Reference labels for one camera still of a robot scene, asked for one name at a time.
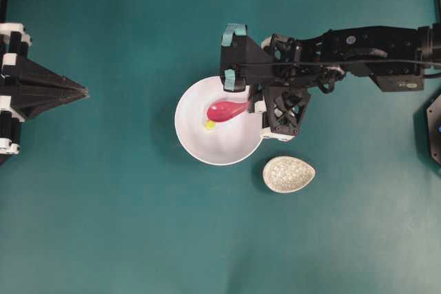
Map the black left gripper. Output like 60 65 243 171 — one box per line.
1 23 88 164

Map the small yellow hexagonal block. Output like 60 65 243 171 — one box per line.
205 120 216 130

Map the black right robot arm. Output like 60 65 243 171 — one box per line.
219 23 440 94

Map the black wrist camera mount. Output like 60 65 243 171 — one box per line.
247 85 311 142

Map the speckled ceramic spoon rest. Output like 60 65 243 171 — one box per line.
263 156 316 193

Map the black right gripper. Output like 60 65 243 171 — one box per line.
220 23 341 93

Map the white round bowl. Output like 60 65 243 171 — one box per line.
174 76 262 166

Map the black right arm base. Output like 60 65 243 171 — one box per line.
413 90 440 177

